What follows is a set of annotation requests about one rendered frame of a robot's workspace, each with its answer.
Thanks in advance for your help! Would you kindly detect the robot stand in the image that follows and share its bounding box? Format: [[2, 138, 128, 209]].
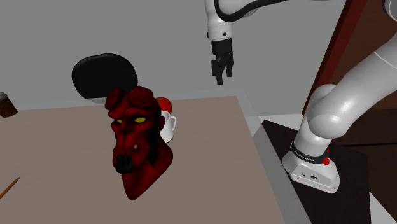
[[261, 119, 372, 224]]

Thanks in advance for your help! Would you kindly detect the red demon head bust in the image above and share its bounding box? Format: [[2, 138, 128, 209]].
[[104, 85, 174, 201]]

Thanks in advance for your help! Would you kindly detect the black chair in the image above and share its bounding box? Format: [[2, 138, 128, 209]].
[[71, 53, 139, 99]]

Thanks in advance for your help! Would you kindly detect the white mug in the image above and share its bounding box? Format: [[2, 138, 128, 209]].
[[159, 110, 178, 144]]

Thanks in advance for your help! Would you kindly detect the brown cup with grey lid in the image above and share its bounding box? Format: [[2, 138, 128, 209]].
[[0, 92, 18, 118]]

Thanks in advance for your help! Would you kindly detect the brown pencil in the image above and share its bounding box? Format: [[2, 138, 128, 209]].
[[0, 176, 22, 199]]

